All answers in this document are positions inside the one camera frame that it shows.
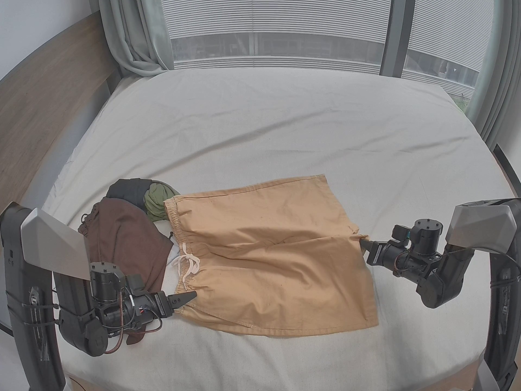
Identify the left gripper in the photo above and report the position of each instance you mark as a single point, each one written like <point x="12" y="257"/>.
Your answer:
<point x="150" y="306"/>

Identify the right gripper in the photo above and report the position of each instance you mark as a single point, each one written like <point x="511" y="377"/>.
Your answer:
<point x="384" y="255"/>

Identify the tan shorts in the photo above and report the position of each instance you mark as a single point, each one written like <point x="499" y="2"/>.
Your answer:
<point x="264" y="259"/>

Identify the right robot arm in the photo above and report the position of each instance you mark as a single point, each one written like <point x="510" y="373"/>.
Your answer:
<point x="480" y="226"/>

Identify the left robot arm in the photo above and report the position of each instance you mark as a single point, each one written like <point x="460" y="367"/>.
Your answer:
<point x="49" y="238"/>

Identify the bed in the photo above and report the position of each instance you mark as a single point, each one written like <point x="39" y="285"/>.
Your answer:
<point x="285" y="128"/>

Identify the white garment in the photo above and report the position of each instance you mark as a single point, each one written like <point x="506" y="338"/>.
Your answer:
<point x="173" y="255"/>

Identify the brown garment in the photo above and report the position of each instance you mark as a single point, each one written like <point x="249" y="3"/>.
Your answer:
<point x="122" y="238"/>

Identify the olive green garment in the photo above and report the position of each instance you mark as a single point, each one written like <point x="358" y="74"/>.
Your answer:
<point x="156" y="202"/>

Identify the dark grey garment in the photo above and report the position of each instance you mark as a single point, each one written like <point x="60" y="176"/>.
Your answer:
<point x="126" y="192"/>

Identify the grey-green curtain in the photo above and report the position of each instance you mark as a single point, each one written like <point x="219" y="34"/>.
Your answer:
<point x="500" y="75"/>
<point x="134" y="14"/>

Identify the window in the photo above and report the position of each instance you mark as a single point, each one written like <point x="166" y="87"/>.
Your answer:
<point x="285" y="6"/>

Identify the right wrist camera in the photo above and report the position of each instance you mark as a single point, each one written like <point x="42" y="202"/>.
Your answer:
<point x="401" y="234"/>

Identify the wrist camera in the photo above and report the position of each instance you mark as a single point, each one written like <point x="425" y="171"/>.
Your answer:
<point x="401" y="234"/>
<point x="134" y="284"/>

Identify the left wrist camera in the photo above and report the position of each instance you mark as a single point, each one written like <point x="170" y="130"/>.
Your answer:
<point x="134" y="284"/>

